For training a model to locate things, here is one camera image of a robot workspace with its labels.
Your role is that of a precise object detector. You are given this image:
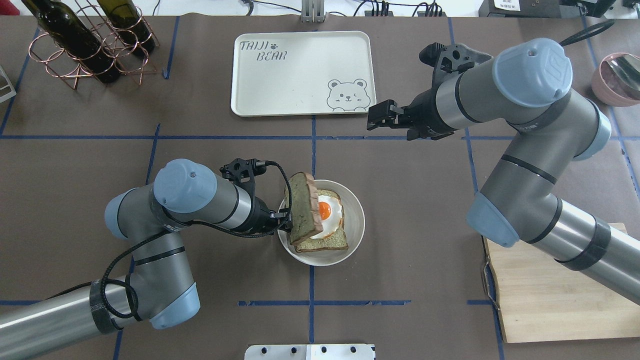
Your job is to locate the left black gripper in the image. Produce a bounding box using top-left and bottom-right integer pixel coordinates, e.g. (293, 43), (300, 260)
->
(253, 197), (293, 235)

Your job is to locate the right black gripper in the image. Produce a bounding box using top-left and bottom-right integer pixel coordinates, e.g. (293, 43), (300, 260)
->
(366, 89), (453, 141)

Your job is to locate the bread slice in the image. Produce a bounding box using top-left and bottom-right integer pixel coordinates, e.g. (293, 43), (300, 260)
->
(294, 189), (349, 253)
(289, 172), (323, 246)

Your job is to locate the white round plate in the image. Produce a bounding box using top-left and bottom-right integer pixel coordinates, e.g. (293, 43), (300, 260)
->
(278, 178), (366, 267)

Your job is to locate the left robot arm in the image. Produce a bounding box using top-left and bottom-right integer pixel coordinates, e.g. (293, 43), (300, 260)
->
(1, 158), (291, 360)

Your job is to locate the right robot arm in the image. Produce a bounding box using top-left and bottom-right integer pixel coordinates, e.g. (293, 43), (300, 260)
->
(366, 38), (640, 303)

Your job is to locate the cream bear serving tray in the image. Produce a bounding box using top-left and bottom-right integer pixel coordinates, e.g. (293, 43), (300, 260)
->
(230, 30), (377, 117)

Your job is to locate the fried egg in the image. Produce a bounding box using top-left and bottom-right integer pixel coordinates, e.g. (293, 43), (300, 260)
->
(311, 194), (344, 239)

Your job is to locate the pink bowl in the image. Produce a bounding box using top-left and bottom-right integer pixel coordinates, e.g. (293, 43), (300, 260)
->
(591, 52), (639, 108)

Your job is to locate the wooden cutting board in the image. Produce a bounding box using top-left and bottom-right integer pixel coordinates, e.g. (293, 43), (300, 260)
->
(484, 239), (640, 344)

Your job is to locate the metal spoon in bowl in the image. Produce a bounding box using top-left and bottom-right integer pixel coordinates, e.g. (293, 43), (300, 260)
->
(606, 54), (640, 100)

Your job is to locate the dark wine bottle right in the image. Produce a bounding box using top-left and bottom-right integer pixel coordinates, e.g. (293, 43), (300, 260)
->
(98, 0), (156, 59)

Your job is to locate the dark wine bottle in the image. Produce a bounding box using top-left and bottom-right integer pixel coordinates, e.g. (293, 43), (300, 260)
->
(98, 0), (156, 59)
(22, 0), (121, 84)

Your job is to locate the dark wine bottle left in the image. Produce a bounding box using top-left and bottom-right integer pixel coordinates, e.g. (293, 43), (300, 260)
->
(22, 0), (121, 84)

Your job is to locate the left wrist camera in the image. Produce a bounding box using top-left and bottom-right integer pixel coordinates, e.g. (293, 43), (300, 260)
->
(219, 158), (267, 196)

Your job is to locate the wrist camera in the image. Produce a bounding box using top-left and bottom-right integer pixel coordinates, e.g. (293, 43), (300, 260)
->
(219, 158), (267, 196)
(418, 42), (493, 76)

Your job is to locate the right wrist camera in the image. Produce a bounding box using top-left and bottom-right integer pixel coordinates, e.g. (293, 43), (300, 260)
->
(418, 42), (493, 76)

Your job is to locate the aluminium frame post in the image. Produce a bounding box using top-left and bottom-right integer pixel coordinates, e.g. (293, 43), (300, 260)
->
(301, 0), (326, 23)

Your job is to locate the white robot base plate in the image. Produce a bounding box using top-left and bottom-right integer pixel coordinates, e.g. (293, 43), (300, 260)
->
(244, 343), (377, 360)

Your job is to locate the copper wire bottle rack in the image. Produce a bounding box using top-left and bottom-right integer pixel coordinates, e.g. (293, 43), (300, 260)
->
(29, 0), (160, 89)

